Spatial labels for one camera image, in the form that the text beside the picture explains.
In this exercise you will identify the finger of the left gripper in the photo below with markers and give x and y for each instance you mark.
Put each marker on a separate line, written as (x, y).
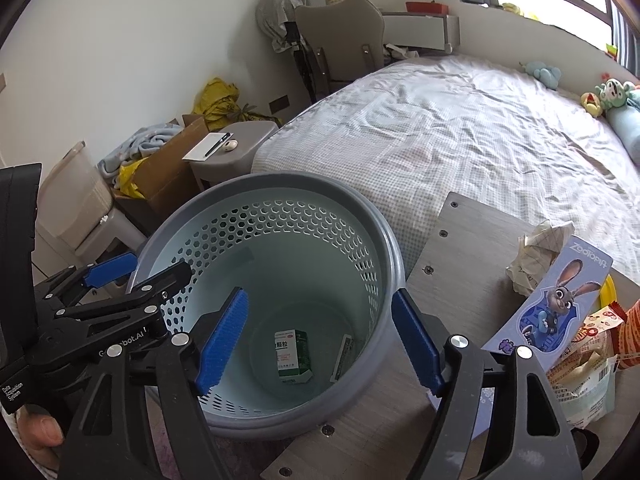
(138, 311)
(100, 274)

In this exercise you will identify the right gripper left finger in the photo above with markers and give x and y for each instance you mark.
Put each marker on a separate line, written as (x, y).
(216, 334)

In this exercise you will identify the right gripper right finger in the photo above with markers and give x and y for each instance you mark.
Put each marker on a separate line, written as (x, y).
(425, 354)

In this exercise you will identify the green white medicine box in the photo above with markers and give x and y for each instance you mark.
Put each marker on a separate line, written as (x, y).
(293, 356)

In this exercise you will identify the purple rabbit cartoon box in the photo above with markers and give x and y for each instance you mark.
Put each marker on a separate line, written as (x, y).
(553, 313)

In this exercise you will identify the grey perforated trash basket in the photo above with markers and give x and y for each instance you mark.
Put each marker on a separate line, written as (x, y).
(312, 254)

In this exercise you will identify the person's left hand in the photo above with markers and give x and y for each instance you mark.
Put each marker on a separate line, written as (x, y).
(41, 435)

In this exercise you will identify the translucent plastic storage bin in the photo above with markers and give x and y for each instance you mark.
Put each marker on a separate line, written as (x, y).
(73, 198)

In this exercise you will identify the cardboard box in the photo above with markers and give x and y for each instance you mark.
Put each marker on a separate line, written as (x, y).
(164, 179)

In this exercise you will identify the light blue blanket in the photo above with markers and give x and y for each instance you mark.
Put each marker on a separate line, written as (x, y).
(143, 143)

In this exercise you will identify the crumpled white paper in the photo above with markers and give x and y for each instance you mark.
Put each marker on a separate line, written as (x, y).
(536, 252)

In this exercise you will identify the red beige snack wrapper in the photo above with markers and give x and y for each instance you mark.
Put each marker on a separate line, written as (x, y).
(591, 345)

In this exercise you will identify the white notebook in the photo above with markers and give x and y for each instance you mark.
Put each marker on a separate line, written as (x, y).
(207, 146)

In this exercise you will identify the grey plastic stool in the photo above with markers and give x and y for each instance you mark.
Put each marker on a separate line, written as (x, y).
(236, 157)

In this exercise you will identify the light blue plastic pouch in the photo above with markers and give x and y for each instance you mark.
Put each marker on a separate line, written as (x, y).
(588, 392)

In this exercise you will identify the yellow plastic lid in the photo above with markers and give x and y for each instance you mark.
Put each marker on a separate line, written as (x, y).
(608, 292)

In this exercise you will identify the yellow bag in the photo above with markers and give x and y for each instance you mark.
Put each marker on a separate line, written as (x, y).
(218, 104)

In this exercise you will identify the red white paper cup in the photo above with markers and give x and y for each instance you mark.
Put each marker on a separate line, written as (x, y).
(626, 340)

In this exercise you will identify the bed with white sheet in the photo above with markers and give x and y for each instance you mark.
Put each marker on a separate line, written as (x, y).
(410, 134)

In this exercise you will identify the yellow red plush toy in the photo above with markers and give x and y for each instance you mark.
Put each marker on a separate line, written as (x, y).
(592, 104)

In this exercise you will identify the light blue plush toy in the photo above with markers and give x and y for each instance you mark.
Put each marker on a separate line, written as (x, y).
(549, 76)

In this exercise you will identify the grey clothing on chair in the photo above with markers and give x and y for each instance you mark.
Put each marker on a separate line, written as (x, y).
(272, 15)

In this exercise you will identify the grey desk drawer unit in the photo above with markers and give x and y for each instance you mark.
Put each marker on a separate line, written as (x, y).
(439, 33)

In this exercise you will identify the green plush toy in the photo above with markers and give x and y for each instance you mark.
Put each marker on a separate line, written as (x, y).
(614, 94)

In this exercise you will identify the grey chair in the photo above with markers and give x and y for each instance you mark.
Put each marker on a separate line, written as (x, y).
(343, 41)

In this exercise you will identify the red box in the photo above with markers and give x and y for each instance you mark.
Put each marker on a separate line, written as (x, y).
(427, 7)

